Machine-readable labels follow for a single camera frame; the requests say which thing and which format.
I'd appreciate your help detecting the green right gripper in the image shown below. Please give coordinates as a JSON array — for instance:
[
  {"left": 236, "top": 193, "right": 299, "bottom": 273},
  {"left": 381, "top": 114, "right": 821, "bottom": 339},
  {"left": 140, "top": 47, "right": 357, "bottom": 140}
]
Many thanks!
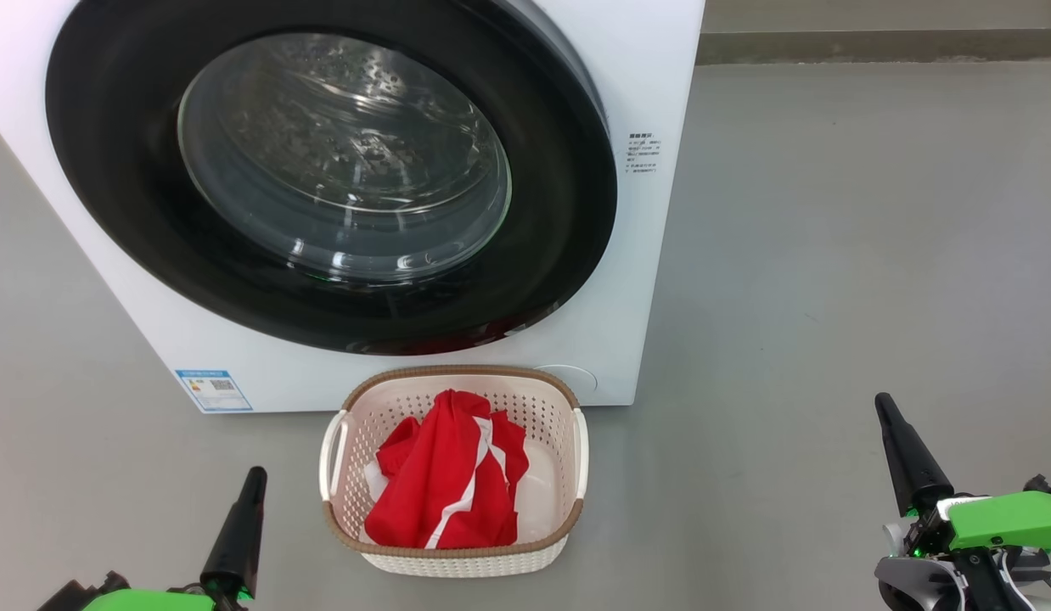
[{"left": 874, "top": 391, "right": 1051, "bottom": 553}]

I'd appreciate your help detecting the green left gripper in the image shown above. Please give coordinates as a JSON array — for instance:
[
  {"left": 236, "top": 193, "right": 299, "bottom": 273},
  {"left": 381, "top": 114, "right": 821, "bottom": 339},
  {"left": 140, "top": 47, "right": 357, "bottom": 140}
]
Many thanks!
[{"left": 82, "top": 466, "right": 269, "bottom": 611}]

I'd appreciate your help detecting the red garment with white stripes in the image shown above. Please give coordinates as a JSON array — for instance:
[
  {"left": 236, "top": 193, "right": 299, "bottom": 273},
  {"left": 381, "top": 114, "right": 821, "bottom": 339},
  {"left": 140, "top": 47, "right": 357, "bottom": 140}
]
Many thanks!
[{"left": 363, "top": 388, "right": 531, "bottom": 551}]

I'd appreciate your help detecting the black round glass washer door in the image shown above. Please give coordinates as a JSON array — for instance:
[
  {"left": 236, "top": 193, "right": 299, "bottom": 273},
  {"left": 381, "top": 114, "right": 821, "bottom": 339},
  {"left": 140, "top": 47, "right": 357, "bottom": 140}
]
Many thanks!
[{"left": 45, "top": 0, "right": 619, "bottom": 356}]

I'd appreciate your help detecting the white front-load washing machine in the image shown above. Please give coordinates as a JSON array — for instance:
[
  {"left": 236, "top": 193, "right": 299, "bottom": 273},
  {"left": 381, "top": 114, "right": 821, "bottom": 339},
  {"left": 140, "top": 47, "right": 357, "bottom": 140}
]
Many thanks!
[{"left": 0, "top": 0, "right": 707, "bottom": 415}]

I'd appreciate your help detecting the cream perforated laundry basket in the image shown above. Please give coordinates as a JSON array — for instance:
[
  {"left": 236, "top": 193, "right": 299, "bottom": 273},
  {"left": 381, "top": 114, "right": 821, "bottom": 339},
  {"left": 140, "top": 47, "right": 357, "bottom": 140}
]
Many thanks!
[{"left": 318, "top": 364, "right": 591, "bottom": 579}]

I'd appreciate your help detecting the blue energy label sticker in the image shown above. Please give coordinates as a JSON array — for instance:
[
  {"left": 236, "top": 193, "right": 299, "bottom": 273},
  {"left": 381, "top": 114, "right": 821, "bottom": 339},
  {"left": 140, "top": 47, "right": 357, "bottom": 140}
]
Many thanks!
[{"left": 174, "top": 368, "right": 254, "bottom": 413}]

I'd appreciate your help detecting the round white filter cover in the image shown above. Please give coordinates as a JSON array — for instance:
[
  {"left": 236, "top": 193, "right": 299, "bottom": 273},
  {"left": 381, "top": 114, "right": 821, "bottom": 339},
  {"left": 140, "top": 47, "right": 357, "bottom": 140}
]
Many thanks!
[{"left": 533, "top": 364, "right": 599, "bottom": 399}]

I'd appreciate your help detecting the grey skirting board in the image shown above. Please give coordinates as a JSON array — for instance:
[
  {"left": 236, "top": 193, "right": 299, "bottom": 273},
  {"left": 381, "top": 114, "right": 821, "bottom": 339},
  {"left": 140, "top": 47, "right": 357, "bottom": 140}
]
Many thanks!
[{"left": 695, "top": 29, "right": 1051, "bottom": 66}]

